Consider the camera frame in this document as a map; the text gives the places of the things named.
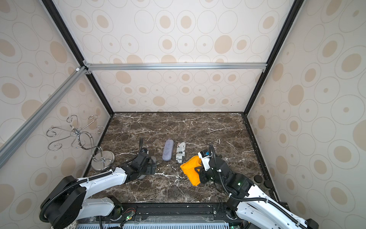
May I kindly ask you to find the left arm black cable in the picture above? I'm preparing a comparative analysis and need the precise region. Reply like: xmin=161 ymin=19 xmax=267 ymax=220
xmin=39 ymin=138 xmax=144 ymax=223

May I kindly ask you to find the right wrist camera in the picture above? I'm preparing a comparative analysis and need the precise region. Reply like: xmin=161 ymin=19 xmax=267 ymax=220
xmin=198 ymin=150 xmax=212 ymax=171

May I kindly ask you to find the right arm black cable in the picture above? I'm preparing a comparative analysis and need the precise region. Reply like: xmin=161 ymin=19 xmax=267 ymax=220
xmin=208 ymin=143 xmax=309 ymax=229

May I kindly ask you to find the silver diagonal frame bar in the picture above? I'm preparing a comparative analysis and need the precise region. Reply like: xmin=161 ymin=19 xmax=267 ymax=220
xmin=1 ymin=66 xmax=86 ymax=167

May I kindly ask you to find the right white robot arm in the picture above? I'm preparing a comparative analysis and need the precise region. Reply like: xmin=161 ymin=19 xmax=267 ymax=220
xmin=192 ymin=153 xmax=319 ymax=229

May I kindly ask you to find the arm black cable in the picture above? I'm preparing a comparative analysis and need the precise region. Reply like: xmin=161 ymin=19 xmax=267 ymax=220
xmin=208 ymin=143 xmax=309 ymax=229
xmin=39 ymin=138 xmax=144 ymax=223

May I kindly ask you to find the silver horizontal frame bar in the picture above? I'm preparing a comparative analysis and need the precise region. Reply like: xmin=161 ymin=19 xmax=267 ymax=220
xmin=86 ymin=62 xmax=267 ymax=71

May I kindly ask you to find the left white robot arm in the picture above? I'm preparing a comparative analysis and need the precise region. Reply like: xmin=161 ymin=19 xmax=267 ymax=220
xmin=39 ymin=148 xmax=156 ymax=229

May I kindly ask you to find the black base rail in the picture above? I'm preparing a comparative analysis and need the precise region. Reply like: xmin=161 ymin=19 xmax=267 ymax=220
xmin=76 ymin=202 xmax=257 ymax=229

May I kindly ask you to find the lavender fabric eyeglass case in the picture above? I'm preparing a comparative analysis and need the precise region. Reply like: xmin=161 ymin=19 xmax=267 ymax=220
xmin=162 ymin=139 xmax=174 ymax=161

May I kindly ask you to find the chrome wire cup stand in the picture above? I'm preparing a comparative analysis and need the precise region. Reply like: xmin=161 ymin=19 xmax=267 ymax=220
xmin=46 ymin=114 xmax=115 ymax=172

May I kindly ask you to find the orange microfiber cloth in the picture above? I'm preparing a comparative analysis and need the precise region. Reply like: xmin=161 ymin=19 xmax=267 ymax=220
xmin=180 ymin=156 xmax=202 ymax=187

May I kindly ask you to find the newspaper print eyeglass case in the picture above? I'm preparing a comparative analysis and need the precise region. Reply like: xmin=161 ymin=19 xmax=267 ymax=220
xmin=175 ymin=142 xmax=186 ymax=164

